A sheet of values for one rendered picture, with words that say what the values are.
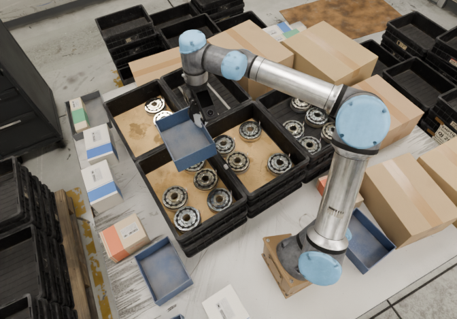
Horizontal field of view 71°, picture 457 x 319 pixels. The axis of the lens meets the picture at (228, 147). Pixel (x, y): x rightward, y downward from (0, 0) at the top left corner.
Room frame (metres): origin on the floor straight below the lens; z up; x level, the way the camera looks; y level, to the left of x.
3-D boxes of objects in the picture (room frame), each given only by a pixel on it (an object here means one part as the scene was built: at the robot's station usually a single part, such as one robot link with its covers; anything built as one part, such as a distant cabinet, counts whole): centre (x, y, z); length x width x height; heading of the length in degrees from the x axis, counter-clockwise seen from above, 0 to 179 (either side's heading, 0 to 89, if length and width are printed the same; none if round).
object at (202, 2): (2.61, -0.04, 0.37); 0.40 x 0.30 x 0.45; 111
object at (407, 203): (0.51, -0.68, 0.78); 0.30 x 0.22 x 0.16; 15
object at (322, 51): (1.35, -0.58, 0.80); 0.40 x 0.30 x 0.20; 28
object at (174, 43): (2.09, 0.19, 0.37); 0.40 x 0.30 x 0.45; 111
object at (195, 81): (0.75, 0.08, 1.34); 0.08 x 0.08 x 0.05
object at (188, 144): (0.70, 0.15, 1.10); 0.20 x 0.15 x 0.07; 22
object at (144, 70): (1.40, 0.33, 0.78); 0.30 x 0.22 x 0.16; 109
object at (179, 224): (0.50, 0.19, 0.86); 0.10 x 0.10 x 0.01
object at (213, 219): (0.63, 0.17, 0.92); 0.40 x 0.30 x 0.02; 27
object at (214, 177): (0.66, 0.11, 0.86); 0.10 x 0.10 x 0.01
